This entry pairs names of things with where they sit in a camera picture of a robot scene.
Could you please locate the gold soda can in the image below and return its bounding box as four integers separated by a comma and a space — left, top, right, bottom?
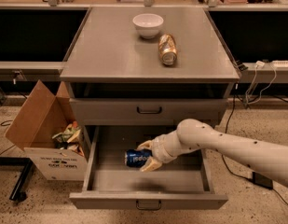
158, 34, 177, 65

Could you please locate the black metal table leg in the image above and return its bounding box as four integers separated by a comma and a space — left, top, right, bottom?
0, 157, 33, 203

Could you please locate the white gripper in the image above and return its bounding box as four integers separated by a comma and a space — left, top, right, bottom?
137, 132, 181, 172

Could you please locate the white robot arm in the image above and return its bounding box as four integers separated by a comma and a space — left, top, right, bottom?
137, 119, 288, 188

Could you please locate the white ceramic bowl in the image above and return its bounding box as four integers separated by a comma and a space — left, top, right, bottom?
132, 13, 164, 39

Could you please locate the black power adapter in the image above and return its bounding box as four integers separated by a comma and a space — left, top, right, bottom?
252, 172, 273, 189

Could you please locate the cardboard box with trash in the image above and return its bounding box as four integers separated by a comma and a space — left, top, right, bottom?
5, 80, 87, 181

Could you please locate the grey drawer cabinet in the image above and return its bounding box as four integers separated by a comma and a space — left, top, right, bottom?
60, 6, 240, 211

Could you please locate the closed grey top drawer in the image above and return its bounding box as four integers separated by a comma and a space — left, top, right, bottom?
70, 98, 226, 126

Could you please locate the blue pepsi can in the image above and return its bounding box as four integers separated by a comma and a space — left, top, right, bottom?
125, 149, 152, 168

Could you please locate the white power strip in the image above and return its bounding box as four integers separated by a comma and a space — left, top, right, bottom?
272, 61, 288, 68

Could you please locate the black floor cable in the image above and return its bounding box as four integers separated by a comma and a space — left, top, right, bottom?
221, 93, 288, 209

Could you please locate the open grey middle drawer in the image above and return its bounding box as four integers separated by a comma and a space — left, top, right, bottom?
70, 126, 228, 211

